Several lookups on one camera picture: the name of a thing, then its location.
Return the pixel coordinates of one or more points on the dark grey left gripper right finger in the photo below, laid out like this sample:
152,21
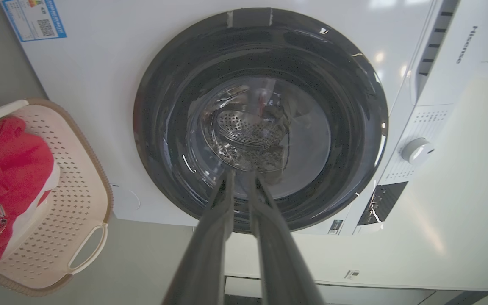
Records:
280,258

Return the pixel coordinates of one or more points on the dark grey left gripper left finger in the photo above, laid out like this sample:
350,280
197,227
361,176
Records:
203,254

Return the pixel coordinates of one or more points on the cream perforated plastic laundry basket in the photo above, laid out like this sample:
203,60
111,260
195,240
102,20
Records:
74,190

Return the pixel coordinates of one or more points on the small grey barcode sticker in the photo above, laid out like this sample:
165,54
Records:
336,226

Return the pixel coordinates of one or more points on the small white printed sticker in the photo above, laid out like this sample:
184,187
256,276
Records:
351,274

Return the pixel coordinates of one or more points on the black washer display panel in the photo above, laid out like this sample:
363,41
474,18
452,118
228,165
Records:
386,201

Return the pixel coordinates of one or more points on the perforated steel washer drum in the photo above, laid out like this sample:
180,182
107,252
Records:
244,131

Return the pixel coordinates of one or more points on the round black washing machine door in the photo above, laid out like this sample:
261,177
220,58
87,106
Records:
345,127

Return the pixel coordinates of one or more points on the white round control knob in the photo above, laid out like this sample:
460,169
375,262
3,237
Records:
417,151

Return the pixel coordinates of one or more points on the white front-load washing machine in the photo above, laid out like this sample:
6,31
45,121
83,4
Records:
100,106

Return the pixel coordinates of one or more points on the red and white garment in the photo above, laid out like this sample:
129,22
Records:
6,178

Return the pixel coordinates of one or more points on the white detergent drawer front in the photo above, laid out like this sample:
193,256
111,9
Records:
434,46

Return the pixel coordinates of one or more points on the blue energy label sticker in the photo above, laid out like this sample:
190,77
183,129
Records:
32,19

